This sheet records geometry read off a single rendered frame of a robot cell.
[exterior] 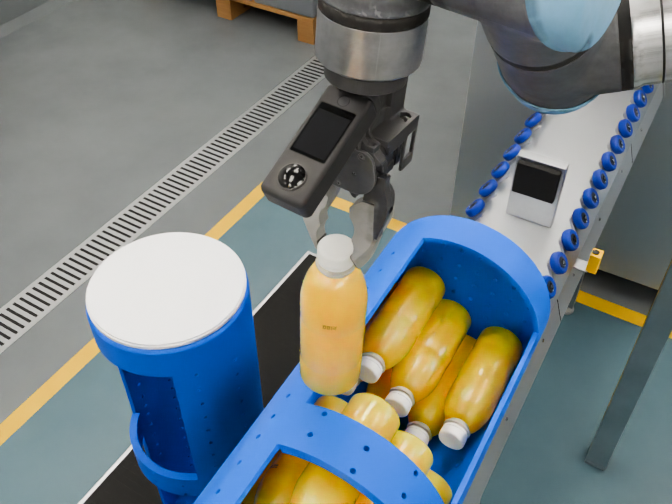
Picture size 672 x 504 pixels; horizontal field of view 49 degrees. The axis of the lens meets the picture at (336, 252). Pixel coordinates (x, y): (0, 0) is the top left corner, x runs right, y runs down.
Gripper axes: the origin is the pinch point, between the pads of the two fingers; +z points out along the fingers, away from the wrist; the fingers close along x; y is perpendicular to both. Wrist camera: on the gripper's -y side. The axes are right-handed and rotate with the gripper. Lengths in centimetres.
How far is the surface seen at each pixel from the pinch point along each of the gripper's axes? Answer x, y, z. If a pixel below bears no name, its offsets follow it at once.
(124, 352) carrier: 40, 5, 47
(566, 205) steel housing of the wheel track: -8, 90, 47
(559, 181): -6, 80, 35
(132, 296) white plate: 46, 13, 44
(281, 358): 56, 77, 129
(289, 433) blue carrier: 0.7, -5.8, 24.6
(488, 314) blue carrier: -9, 40, 38
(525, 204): -1, 81, 44
